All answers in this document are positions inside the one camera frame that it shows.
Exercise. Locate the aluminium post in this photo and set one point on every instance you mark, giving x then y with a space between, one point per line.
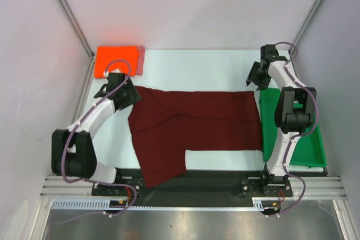
314 9
75 25

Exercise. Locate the folded pink t shirt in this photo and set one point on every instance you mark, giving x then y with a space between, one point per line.
141 59

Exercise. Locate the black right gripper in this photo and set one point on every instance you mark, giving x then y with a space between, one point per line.
257 75

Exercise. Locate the left rear aluminium post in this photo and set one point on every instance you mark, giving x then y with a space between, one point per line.
75 25

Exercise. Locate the white slotted cable duct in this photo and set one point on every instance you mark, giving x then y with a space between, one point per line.
113 205

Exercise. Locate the right rear aluminium post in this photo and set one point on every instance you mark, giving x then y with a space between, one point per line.
314 9

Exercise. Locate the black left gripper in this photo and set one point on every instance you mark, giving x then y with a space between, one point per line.
134 96

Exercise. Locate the dark red t shirt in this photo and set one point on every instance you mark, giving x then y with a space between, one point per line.
165 124

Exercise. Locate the green plastic tray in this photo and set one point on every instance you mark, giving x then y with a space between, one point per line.
309 150

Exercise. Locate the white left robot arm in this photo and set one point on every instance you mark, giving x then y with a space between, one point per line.
72 150

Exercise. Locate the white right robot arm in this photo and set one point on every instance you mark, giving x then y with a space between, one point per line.
296 113

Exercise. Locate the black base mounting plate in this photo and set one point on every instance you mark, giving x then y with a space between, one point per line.
203 188

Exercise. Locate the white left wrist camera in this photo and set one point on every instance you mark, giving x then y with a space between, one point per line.
107 72

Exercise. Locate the aluminium front frame rail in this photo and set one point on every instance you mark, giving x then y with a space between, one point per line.
313 188

